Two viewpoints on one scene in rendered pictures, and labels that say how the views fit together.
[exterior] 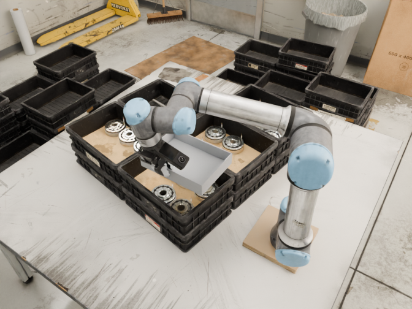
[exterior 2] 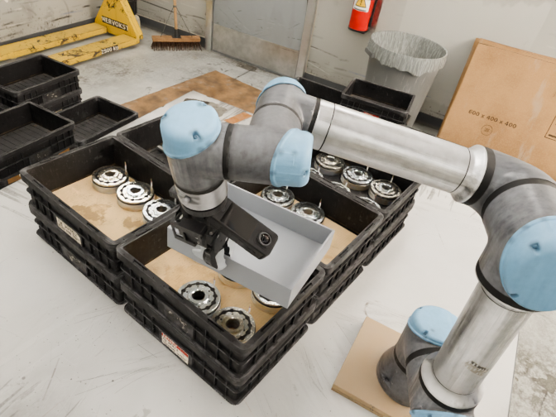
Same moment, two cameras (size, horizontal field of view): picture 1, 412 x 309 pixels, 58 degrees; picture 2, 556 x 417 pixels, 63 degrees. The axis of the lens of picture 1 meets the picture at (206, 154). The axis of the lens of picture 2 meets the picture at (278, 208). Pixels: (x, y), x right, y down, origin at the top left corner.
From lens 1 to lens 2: 0.49 m
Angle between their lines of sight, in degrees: 9
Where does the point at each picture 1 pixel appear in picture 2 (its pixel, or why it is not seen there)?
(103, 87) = (86, 124)
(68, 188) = (18, 280)
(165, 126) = (255, 165)
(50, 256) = not seen: outside the picture
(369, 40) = (443, 94)
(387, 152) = not seen: hidden behind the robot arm
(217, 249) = (290, 398)
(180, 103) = (284, 120)
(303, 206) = (500, 338)
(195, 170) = (270, 259)
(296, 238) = (462, 392)
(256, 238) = (355, 376)
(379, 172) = not seen: hidden behind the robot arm
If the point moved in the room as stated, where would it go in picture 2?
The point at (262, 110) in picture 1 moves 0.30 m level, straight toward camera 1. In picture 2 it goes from (433, 150) to (487, 308)
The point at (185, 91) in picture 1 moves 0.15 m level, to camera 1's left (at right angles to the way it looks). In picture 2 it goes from (287, 100) to (180, 90)
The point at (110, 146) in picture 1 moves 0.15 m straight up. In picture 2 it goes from (101, 209) to (95, 165)
